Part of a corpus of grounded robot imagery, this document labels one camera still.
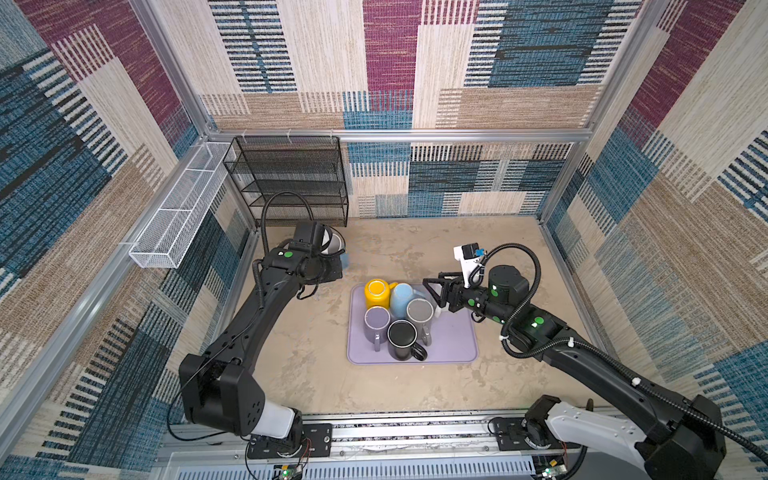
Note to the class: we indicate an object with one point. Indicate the grey ceramic mug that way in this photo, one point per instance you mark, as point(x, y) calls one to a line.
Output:
point(420, 313)

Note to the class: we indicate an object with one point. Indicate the black ceramic mug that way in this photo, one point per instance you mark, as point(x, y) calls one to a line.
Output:
point(402, 337)

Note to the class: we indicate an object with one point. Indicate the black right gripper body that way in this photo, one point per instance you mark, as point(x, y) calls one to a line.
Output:
point(473, 298)

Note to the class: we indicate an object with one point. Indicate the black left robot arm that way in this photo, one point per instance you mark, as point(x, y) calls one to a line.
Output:
point(217, 387)

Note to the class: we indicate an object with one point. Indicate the lavender plastic tray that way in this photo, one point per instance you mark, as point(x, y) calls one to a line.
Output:
point(454, 339)

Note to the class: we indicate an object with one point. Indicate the yellow round mug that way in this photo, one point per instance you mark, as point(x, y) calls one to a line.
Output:
point(378, 292)

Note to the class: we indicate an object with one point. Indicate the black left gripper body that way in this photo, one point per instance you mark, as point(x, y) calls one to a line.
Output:
point(326, 269)

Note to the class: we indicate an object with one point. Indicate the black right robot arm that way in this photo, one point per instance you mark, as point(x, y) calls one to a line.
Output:
point(662, 433)

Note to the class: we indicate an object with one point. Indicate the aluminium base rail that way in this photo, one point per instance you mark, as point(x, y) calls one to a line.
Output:
point(463, 444)

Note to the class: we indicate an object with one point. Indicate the light blue plain mug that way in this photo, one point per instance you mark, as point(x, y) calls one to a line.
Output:
point(401, 295)

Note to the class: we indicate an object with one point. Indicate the white wire mesh basket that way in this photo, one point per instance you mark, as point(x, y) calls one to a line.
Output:
point(164, 242)

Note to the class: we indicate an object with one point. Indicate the black wire shelf rack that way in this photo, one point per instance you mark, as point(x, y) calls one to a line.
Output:
point(310, 169)

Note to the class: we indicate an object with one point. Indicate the lavender ceramic mug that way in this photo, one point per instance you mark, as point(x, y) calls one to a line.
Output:
point(376, 323)

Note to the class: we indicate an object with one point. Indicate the blue floral dotted mug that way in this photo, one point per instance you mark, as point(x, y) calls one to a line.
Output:
point(334, 247)

